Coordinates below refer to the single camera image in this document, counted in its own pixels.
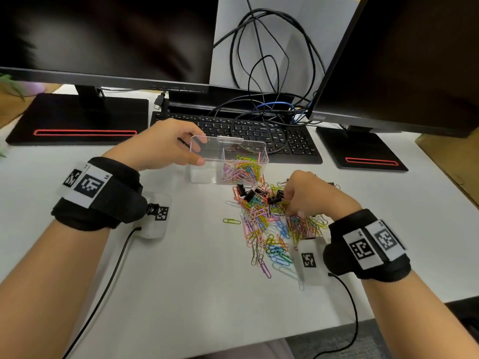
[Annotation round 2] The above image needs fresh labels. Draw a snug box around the person's left hand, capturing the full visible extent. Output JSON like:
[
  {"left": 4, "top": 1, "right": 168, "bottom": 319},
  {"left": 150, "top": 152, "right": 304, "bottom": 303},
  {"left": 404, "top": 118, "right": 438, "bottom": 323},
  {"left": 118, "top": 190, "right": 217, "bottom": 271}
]
[{"left": 103, "top": 118, "right": 209, "bottom": 173}]

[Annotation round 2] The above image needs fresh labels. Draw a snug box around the person's right hand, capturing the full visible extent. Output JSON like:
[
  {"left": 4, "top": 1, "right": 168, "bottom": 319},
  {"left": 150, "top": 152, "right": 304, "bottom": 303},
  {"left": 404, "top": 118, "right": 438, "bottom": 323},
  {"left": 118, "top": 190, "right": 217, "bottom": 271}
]
[{"left": 281, "top": 170, "right": 363, "bottom": 223}]

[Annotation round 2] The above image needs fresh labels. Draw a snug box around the clear plastic divided box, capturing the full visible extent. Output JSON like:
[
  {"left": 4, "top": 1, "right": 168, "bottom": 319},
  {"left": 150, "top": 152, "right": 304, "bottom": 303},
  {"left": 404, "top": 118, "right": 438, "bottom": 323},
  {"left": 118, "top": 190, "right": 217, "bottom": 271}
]
[{"left": 186, "top": 135, "right": 269, "bottom": 185}]

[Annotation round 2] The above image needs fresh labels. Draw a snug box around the pile of colourful paper clips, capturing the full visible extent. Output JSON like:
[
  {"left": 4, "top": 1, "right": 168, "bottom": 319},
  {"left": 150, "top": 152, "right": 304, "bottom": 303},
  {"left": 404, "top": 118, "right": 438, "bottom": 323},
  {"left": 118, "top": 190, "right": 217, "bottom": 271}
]
[{"left": 223, "top": 175, "right": 337, "bottom": 292}]

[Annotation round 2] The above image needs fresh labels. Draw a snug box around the pile of black binder clips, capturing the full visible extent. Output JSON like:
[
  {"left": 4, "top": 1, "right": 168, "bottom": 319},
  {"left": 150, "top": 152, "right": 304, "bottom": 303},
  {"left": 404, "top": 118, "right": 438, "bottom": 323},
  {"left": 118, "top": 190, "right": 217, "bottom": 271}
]
[{"left": 236, "top": 177, "right": 337, "bottom": 206}]

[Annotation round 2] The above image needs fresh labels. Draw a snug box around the heap of sorted paper clips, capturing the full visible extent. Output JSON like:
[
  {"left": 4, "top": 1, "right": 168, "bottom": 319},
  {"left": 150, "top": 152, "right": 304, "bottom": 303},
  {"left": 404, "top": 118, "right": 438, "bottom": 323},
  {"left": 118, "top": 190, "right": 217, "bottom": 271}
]
[{"left": 223, "top": 155, "right": 264, "bottom": 183}]

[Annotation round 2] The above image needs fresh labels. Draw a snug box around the person's left forearm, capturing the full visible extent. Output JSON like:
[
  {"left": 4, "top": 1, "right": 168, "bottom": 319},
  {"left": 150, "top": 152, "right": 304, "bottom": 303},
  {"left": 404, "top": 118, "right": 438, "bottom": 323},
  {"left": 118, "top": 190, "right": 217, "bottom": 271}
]
[{"left": 0, "top": 219, "right": 112, "bottom": 359}]

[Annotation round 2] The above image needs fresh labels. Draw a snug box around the person's right forearm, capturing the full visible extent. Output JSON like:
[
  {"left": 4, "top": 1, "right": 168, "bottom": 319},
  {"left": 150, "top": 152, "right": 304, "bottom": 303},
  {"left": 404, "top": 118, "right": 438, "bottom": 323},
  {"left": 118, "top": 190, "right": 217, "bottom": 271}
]
[{"left": 361, "top": 271, "right": 479, "bottom": 359}]

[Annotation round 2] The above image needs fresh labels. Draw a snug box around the brown cardboard box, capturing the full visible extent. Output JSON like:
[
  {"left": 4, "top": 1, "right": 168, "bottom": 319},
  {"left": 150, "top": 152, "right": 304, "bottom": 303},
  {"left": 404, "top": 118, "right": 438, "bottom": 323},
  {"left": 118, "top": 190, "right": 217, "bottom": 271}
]
[
  {"left": 0, "top": 82, "right": 62, "bottom": 130},
  {"left": 415, "top": 127, "right": 479, "bottom": 206}
]

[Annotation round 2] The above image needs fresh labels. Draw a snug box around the black monitor stand red stripe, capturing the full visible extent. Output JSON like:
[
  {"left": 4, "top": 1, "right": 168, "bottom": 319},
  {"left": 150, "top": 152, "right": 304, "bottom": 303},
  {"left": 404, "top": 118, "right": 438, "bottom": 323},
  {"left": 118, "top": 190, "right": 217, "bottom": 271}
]
[
  {"left": 316, "top": 125, "right": 409, "bottom": 173},
  {"left": 5, "top": 85, "right": 150, "bottom": 146}
]

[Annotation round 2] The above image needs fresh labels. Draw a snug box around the black keyboard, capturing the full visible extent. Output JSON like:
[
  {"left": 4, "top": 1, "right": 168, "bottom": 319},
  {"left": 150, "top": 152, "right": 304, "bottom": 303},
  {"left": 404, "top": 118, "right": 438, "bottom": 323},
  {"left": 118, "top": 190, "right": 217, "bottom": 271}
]
[{"left": 150, "top": 111, "right": 323, "bottom": 165}]

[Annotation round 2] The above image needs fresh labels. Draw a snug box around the grey desk partition panel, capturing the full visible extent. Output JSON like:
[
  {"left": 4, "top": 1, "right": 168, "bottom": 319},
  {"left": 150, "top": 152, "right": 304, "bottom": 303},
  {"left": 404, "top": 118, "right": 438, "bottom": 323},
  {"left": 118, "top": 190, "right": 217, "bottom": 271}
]
[{"left": 209, "top": 0, "right": 362, "bottom": 92}]

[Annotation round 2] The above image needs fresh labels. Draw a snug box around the black computer monitor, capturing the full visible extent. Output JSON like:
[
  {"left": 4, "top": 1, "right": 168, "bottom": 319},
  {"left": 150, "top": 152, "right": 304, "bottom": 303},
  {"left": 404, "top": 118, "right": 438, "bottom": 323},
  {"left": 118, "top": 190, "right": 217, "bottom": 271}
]
[
  {"left": 0, "top": 0, "right": 220, "bottom": 95},
  {"left": 307, "top": 0, "right": 479, "bottom": 138}
]

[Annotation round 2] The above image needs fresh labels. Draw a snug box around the lilac cup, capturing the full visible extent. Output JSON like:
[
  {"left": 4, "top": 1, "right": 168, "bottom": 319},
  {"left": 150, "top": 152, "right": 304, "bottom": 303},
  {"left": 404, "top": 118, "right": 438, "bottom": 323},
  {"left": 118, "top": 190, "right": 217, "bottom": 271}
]
[{"left": 14, "top": 81, "right": 47, "bottom": 96}]

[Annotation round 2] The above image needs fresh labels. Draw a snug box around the green plant in black pot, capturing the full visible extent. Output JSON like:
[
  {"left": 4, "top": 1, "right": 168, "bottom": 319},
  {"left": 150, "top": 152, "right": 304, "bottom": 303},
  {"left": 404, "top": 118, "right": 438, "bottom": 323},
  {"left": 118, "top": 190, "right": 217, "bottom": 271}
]
[{"left": 0, "top": 72, "right": 27, "bottom": 160}]

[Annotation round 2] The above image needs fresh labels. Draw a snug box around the black right wrist strap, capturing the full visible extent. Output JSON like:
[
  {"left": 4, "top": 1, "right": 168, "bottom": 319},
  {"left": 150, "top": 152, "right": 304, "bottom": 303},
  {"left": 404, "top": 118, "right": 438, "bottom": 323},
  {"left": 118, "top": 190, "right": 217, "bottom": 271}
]
[{"left": 322, "top": 209, "right": 412, "bottom": 283}]

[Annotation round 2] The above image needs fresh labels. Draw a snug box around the black wrist strap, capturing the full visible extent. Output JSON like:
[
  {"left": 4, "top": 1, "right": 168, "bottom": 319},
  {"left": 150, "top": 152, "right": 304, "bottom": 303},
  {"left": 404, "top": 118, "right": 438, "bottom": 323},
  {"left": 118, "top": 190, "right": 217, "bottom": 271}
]
[
  {"left": 322, "top": 209, "right": 412, "bottom": 283},
  {"left": 51, "top": 157, "right": 149, "bottom": 231}
]

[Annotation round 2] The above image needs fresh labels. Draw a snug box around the black left wrist strap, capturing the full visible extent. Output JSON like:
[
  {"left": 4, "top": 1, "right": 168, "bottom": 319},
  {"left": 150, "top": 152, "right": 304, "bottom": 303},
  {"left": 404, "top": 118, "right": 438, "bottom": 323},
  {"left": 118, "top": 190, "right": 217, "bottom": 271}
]
[{"left": 51, "top": 157, "right": 149, "bottom": 231}]

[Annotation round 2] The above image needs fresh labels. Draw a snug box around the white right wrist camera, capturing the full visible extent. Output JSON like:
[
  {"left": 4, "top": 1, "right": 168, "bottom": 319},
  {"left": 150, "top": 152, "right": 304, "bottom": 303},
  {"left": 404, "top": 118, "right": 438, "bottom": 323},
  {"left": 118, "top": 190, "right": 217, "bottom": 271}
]
[{"left": 293, "top": 238, "right": 332, "bottom": 287}]

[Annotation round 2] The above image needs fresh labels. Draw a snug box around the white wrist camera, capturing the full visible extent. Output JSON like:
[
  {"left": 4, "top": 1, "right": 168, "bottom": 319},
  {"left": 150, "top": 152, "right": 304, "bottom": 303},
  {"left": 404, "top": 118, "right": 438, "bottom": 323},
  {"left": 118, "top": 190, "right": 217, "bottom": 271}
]
[
  {"left": 138, "top": 192, "right": 172, "bottom": 240},
  {"left": 293, "top": 238, "right": 332, "bottom": 287}
]

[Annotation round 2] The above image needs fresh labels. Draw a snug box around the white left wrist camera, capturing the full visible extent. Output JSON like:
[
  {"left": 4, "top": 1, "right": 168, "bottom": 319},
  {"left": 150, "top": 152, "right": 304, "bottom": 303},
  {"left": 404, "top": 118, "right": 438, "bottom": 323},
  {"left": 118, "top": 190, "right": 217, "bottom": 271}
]
[{"left": 138, "top": 192, "right": 172, "bottom": 240}]

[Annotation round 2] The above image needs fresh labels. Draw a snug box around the bundle of black cables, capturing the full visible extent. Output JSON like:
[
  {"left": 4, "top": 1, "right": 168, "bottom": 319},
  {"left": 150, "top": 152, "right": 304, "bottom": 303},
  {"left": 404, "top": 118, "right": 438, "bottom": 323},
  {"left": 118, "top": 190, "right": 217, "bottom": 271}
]
[{"left": 212, "top": 0, "right": 326, "bottom": 126}]

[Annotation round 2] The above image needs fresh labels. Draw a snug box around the blue cable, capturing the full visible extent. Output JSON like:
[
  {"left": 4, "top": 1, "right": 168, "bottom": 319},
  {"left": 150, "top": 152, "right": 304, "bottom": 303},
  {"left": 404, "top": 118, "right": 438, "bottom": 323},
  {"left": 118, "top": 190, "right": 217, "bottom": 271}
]
[{"left": 252, "top": 102, "right": 309, "bottom": 124}]

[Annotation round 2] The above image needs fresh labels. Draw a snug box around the black right camera cable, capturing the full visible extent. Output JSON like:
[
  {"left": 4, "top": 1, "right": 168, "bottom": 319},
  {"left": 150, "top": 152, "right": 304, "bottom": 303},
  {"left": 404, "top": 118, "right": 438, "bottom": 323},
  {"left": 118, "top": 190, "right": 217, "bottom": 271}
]
[{"left": 312, "top": 272, "right": 359, "bottom": 359}]

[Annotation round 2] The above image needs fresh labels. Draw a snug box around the black camera cable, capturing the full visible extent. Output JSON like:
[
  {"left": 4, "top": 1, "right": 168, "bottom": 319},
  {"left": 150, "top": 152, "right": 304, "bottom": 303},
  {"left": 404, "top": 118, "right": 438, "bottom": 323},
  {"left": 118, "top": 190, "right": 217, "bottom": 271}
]
[
  {"left": 61, "top": 226, "right": 143, "bottom": 359},
  {"left": 312, "top": 272, "right": 359, "bottom": 359}
]

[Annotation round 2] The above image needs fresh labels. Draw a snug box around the black left camera cable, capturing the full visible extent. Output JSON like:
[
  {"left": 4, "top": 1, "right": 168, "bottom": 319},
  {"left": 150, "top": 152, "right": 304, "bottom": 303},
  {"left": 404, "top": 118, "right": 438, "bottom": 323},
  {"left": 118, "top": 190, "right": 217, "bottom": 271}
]
[{"left": 61, "top": 226, "right": 143, "bottom": 359}]

